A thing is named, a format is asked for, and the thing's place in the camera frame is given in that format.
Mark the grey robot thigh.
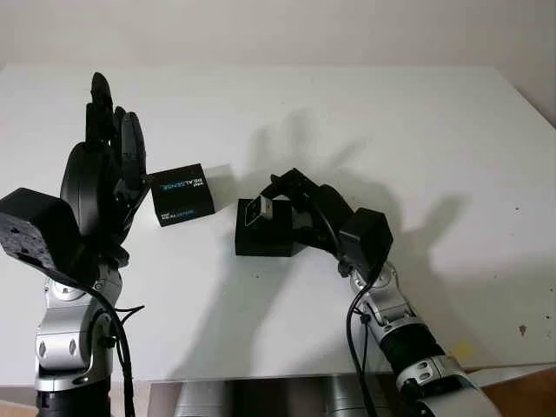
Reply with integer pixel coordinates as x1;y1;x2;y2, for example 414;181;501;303
325;376;392;417
175;380;235;417

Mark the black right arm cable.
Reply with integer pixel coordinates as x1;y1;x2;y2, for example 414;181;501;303
303;195;392;417

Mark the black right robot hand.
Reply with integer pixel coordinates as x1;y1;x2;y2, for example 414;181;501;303
261;168;355;258

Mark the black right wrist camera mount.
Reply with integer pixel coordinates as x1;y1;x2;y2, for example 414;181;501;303
338;207;395;279

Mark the small silver RealSense camera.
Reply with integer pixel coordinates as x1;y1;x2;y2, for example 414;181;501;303
241;195;275;227

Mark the black RealSense box lid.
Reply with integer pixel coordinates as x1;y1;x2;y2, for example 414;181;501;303
146;162;217;228

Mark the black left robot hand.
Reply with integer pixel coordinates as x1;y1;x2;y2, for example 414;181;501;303
59;71;152;267

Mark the grey right robot thigh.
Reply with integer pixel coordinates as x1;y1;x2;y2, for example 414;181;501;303
325;376;392;417

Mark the black box base with foam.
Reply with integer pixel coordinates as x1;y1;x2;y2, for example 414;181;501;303
234;197;308;258

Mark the grey left robot thigh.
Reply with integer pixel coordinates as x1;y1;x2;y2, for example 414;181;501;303
175;380;235;417

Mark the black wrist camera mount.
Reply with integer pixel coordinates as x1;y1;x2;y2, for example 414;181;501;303
0;186;99;288
338;207;395;279

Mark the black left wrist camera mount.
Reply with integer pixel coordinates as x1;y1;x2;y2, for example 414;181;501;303
0;186;99;288

